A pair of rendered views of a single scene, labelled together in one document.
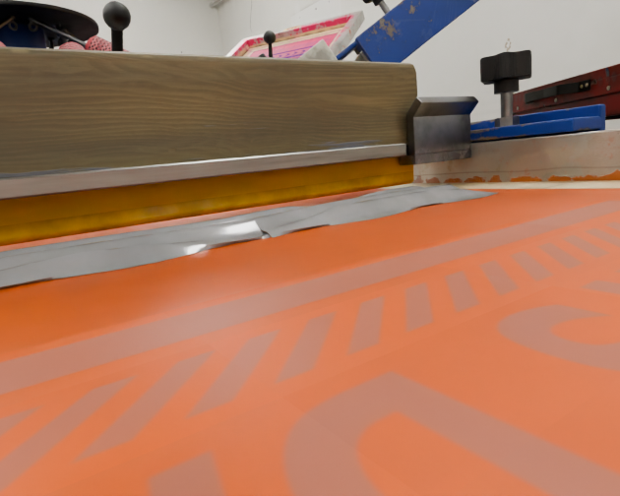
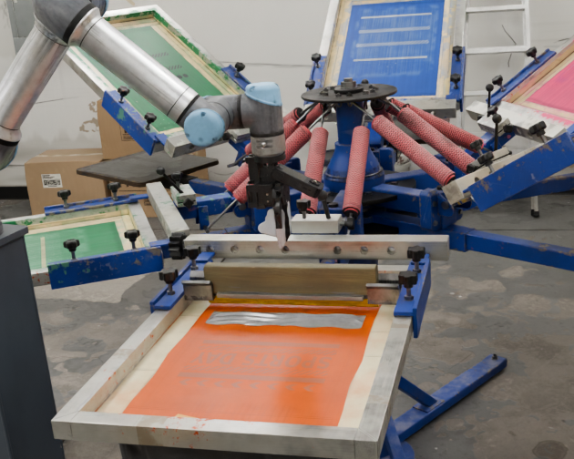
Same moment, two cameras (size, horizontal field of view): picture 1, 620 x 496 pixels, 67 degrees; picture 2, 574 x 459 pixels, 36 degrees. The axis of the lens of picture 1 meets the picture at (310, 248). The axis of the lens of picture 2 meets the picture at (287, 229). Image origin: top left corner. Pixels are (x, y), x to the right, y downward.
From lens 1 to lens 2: 1.80 m
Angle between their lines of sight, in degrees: 48
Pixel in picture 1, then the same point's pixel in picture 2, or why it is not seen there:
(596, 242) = (290, 351)
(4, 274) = (235, 321)
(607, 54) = not seen: outside the picture
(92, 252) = (248, 320)
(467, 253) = (277, 345)
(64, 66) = (261, 270)
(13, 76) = (251, 272)
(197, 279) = (251, 334)
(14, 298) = (232, 328)
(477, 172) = not seen: hidden behind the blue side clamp
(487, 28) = not seen: outside the picture
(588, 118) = (403, 312)
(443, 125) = (383, 292)
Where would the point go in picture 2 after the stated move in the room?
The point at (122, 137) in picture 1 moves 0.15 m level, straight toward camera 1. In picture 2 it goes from (272, 286) to (239, 311)
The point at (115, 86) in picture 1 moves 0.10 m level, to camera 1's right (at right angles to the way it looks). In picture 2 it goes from (271, 274) to (302, 284)
